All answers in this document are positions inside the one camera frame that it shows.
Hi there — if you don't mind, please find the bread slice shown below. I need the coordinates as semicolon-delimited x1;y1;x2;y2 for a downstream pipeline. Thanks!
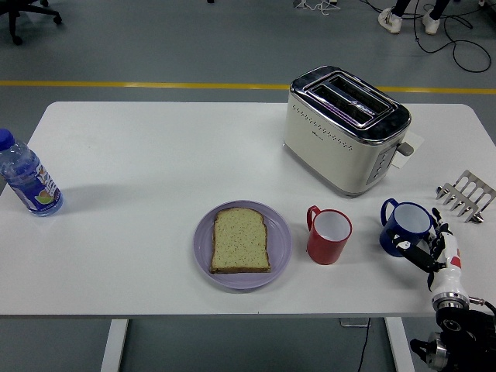
209;207;272;274

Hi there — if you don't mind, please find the blue-capped water bottle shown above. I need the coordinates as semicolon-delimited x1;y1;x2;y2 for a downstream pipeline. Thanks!
0;129;64;218

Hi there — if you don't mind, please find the cream chrome toaster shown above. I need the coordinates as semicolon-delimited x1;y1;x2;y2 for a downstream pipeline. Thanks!
281;65;415;198

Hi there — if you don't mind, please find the metal toast rack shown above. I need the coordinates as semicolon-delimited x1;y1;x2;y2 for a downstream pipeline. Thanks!
434;169;496;225

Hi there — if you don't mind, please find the grey table bracket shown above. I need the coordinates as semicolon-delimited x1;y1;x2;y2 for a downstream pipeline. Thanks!
339;317;372;329

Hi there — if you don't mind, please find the person's white shoe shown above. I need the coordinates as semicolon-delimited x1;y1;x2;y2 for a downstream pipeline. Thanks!
377;6;402;35
422;9;441;35

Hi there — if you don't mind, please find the black office chair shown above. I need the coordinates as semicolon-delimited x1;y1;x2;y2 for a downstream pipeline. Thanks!
0;0;63;47

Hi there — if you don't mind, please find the blue cup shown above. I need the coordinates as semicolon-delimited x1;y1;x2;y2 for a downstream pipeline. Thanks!
379;198;434;257

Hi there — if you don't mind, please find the purple plate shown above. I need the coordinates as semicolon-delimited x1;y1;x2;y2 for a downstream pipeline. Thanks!
193;199;293;291

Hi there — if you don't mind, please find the red cup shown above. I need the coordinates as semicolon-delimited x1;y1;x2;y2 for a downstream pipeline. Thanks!
305;205;353;266

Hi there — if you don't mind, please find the person's leg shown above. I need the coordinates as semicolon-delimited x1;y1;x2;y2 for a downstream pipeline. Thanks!
391;0;412;19
428;0;450;20

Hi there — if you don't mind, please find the thin black hanging cable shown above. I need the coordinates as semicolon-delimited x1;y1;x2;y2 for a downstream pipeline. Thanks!
356;318;371;372

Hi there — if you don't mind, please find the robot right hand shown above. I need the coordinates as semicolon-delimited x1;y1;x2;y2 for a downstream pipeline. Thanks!
385;208;466;299

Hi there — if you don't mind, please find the white table leg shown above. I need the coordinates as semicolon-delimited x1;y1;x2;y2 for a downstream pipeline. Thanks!
100;319;129;372
384;317;415;372

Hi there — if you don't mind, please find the black floor cable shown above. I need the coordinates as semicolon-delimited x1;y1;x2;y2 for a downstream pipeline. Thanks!
412;0;492;74

